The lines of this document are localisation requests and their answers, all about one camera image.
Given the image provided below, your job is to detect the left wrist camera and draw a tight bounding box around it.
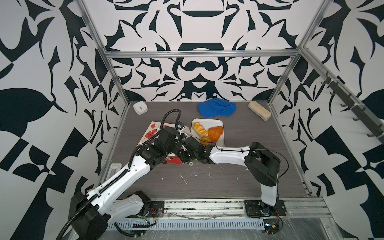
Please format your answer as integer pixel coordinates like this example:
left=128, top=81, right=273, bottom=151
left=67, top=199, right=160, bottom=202
left=175, top=122, right=185, bottom=131

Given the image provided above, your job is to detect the white red paper bag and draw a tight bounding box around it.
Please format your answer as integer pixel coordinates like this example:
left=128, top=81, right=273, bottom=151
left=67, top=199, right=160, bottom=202
left=138, top=122, right=184, bottom=165

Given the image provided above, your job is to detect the small yellow fake bread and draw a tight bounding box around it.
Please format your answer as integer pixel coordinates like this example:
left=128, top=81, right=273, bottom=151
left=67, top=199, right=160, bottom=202
left=200, top=136, right=212, bottom=146

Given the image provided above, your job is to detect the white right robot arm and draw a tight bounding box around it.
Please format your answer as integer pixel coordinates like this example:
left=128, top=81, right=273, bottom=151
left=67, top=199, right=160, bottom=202
left=176, top=137, right=281, bottom=207

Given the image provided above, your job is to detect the beige sponge block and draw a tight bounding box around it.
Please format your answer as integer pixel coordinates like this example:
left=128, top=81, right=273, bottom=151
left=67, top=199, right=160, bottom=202
left=248, top=101, right=272, bottom=122

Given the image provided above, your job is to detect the orange fake baguette bread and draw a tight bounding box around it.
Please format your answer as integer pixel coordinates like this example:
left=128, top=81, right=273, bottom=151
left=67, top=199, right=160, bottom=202
left=208, top=126, right=224, bottom=143

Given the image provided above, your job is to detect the black wall hook rail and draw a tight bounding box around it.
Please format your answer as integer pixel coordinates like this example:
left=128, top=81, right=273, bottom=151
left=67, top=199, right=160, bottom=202
left=322, top=71, right=384, bottom=145

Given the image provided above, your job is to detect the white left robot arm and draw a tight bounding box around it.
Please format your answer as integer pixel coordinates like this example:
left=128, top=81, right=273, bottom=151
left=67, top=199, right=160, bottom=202
left=57, top=123, right=183, bottom=240

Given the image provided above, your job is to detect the white plastic tray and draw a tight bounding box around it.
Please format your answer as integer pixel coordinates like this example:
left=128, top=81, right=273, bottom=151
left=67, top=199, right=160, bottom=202
left=191, top=118, right=225, bottom=147

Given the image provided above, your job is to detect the black corrugated cable conduit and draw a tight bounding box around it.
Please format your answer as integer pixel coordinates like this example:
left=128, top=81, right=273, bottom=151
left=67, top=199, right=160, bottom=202
left=55, top=191, right=100, bottom=240

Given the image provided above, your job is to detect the white slotted cable duct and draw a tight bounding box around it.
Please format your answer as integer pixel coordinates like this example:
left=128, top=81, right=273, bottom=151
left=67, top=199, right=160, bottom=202
left=117, top=219, right=265, bottom=231

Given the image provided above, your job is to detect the white square analog clock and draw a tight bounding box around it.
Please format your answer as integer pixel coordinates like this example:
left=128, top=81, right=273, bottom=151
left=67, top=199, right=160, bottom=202
left=133, top=101, right=148, bottom=115

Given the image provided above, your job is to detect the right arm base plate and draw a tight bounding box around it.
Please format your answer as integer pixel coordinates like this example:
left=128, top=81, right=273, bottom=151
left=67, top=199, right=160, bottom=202
left=244, top=200, right=287, bottom=218

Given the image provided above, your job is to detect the blue cloth cap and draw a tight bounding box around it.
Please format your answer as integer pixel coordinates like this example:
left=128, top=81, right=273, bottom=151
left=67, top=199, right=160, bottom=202
left=197, top=99, right=237, bottom=118

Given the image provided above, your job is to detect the yellow fake croissant bread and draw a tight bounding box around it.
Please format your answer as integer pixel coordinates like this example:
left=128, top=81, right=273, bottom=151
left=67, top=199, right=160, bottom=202
left=193, top=122, right=207, bottom=138

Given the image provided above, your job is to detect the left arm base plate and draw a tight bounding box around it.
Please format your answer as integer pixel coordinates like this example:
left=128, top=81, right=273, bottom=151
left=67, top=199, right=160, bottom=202
left=134, top=201, right=165, bottom=218

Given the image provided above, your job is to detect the green circuit board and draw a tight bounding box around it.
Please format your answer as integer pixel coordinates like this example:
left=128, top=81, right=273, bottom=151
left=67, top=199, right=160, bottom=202
left=263, top=219, right=281, bottom=235

